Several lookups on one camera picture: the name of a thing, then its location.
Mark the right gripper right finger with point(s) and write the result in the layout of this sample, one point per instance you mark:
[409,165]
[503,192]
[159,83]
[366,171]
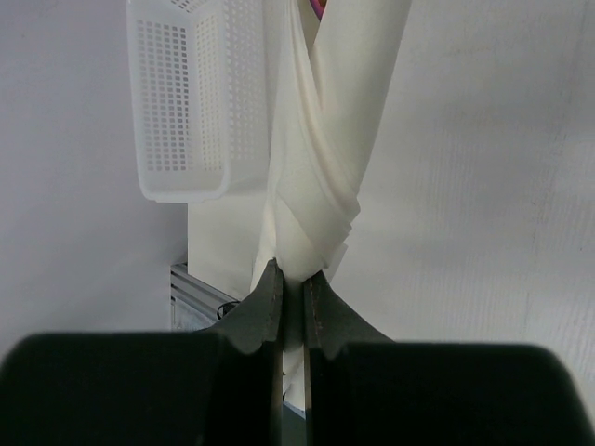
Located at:
[363,388]

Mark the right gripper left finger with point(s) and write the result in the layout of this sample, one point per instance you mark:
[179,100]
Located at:
[217,386]

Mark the white paper napkin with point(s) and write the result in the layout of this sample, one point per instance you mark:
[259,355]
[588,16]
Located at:
[332,83]

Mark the iridescent gold spoon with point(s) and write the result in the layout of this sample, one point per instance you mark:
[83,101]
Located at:
[318,7]

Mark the large white perforated basket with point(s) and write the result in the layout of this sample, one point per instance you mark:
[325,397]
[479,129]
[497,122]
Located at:
[199,99]

